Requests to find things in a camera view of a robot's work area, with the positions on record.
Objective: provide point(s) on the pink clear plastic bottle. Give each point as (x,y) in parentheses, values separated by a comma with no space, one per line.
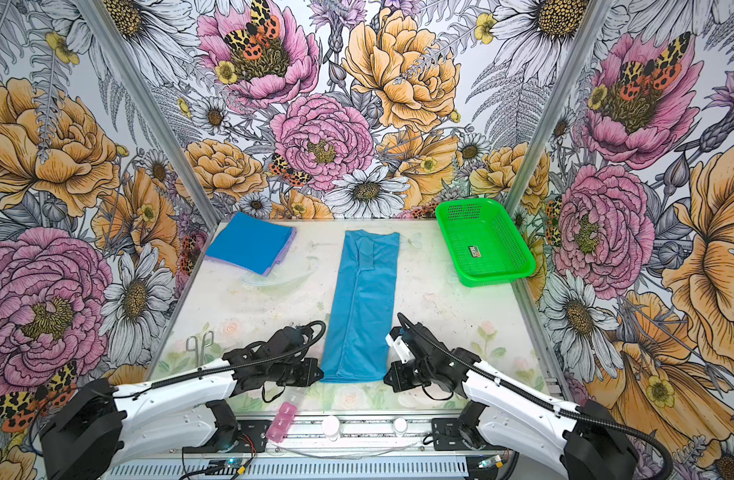
(292,399)

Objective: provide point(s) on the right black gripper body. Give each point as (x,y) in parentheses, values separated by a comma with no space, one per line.
(411,375)

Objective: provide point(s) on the left aluminium corner post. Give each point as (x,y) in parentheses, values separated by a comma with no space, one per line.
(102,26)

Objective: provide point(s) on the aluminium front rail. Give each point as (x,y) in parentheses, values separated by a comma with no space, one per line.
(355,444)

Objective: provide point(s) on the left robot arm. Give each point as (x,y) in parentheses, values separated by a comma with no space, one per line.
(208,387)

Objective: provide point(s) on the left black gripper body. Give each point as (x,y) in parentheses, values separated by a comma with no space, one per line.
(294,372)

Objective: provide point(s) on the white bottle cap right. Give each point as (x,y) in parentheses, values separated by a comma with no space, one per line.
(400,426)

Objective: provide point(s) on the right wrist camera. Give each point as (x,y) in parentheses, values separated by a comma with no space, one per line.
(399,348)

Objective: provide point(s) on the light blue t shirt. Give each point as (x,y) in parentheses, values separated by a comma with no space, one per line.
(362,310)

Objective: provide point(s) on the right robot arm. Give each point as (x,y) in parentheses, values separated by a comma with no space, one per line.
(577,442)

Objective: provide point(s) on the right aluminium corner post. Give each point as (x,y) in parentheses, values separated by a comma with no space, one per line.
(581,50)

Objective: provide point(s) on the white bottle cap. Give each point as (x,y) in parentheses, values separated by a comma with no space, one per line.
(331,428)
(400,426)

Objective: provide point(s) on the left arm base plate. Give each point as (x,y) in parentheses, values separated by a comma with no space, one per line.
(247,436)

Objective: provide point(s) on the aluminium corner post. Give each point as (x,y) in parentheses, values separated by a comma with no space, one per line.
(581,50)
(102,26)

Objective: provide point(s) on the folded dark blue t shirt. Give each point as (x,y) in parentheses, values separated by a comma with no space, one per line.
(247,240)

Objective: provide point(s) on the green plastic basket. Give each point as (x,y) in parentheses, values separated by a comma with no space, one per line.
(485,246)

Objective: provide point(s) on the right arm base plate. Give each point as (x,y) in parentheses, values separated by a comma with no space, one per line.
(452,434)

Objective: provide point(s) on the white bottle cap left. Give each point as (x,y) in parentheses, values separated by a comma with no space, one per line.
(331,428)

